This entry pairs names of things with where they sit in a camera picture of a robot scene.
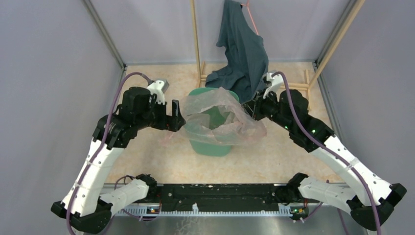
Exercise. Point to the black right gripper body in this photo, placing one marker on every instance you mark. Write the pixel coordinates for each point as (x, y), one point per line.
(263, 107)

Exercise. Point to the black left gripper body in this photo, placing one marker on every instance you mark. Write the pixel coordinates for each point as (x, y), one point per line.
(157, 117)

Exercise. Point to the pink plastic trash bag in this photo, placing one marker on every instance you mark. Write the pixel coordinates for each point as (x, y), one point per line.
(248, 130)

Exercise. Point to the green plastic trash bin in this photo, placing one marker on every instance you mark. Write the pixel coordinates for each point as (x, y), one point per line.
(210, 149)

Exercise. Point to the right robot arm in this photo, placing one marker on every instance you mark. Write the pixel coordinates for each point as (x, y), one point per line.
(369, 199)

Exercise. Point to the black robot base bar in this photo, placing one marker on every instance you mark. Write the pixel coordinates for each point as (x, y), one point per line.
(223, 197)

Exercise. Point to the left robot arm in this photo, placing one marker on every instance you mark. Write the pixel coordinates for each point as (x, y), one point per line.
(85, 208)

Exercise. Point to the dark teal shirt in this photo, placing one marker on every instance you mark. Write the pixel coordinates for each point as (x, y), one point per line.
(247, 60)

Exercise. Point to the wooden clothes rack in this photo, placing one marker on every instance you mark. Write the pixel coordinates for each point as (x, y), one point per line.
(328, 50)

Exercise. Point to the pink clothes hanger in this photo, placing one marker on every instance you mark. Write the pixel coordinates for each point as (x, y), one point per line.
(247, 6)

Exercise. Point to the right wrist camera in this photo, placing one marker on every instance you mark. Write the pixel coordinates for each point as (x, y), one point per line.
(273, 81)

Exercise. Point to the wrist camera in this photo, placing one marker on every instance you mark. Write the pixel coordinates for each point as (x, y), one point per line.
(159, 87)
(273, 81)

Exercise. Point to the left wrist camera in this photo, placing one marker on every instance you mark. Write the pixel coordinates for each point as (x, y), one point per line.
(159, 87)

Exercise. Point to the white cable duct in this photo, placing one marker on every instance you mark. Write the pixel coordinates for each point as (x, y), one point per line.
(154, 210)

